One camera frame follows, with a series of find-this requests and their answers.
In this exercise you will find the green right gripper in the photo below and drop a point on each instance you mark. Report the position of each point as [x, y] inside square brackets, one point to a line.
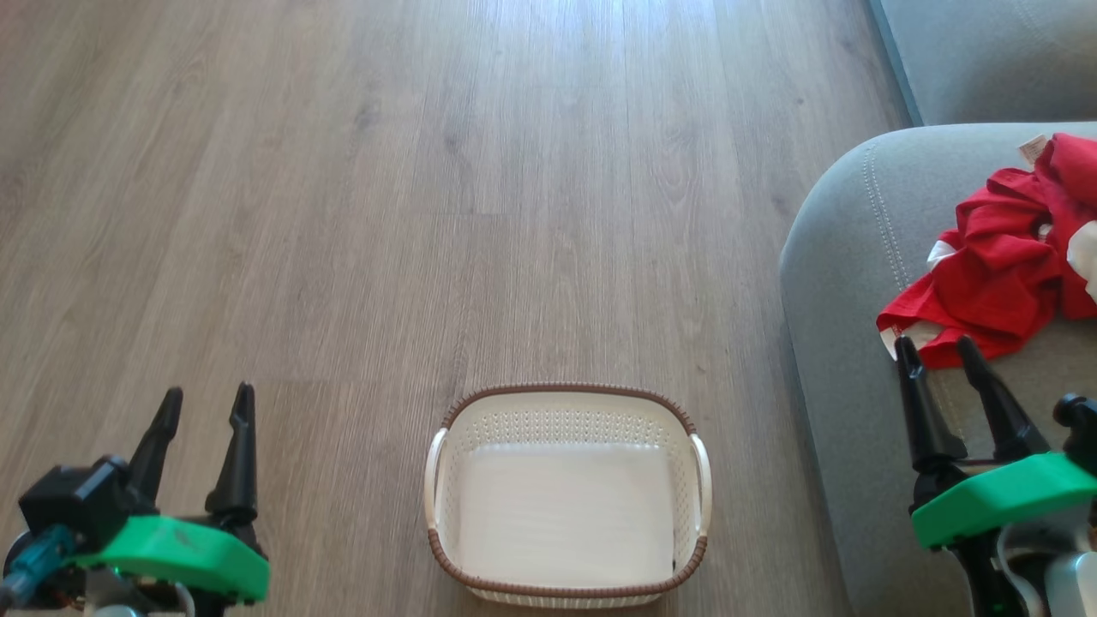
[1003, 497]

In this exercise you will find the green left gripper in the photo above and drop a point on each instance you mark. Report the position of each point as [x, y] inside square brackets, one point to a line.
[188, 557]

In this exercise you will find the red garment thin white stripes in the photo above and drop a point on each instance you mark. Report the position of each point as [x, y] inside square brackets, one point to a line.
[994, 283]

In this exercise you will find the grey fabric sofa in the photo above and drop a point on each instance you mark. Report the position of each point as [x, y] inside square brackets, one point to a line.
[857, 300]

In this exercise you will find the white plastic laundry basket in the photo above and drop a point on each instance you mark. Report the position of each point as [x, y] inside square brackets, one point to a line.
[566, 506]

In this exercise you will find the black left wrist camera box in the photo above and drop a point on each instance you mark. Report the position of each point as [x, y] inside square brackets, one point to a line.
[77, 501]

